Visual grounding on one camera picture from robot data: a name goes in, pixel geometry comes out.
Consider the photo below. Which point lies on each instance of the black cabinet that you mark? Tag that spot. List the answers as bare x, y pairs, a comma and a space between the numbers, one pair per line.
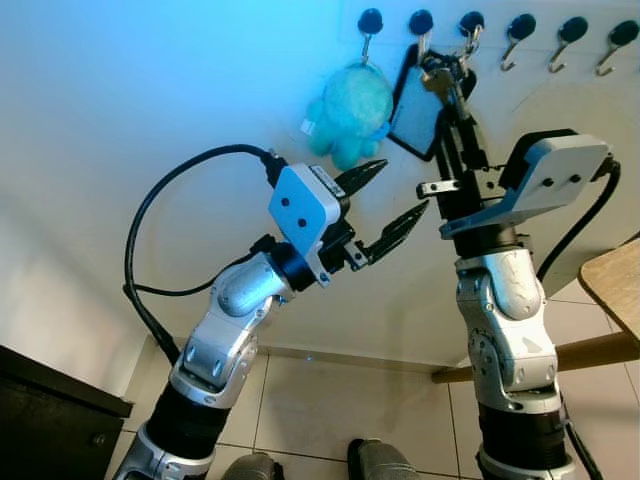
50, 430

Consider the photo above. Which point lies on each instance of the grey left robot leg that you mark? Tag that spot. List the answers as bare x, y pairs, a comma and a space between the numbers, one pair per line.
252, 468

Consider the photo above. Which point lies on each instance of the grey robot leg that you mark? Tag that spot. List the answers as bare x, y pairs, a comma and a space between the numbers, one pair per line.
380, 462
252, 468

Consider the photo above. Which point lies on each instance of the key bunch black card holder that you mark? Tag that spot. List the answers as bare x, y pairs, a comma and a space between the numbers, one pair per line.
415, 115

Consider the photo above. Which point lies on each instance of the grey right robot leg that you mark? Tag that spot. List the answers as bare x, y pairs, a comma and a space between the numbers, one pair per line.
380, 462

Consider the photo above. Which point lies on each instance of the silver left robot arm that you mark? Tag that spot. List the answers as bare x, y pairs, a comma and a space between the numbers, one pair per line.
220, 340

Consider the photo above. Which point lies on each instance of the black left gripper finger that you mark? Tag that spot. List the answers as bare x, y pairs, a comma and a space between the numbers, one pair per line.
362, 177
395, 232

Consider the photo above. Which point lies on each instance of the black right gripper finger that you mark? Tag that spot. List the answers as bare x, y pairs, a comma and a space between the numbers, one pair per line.
475, 160
450, 150

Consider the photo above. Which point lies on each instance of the wooden table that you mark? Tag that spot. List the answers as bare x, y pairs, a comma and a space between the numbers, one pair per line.
615, 285

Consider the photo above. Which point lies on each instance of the black round wall hook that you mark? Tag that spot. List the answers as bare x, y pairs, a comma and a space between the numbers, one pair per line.
574, 29
421, 20
471, 21
522, 25
370, 19
624, 33

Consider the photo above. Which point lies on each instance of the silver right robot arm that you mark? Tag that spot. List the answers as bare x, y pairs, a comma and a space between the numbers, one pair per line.
510, 340

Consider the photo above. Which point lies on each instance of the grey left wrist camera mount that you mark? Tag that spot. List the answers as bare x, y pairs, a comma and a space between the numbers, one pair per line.
300, 205

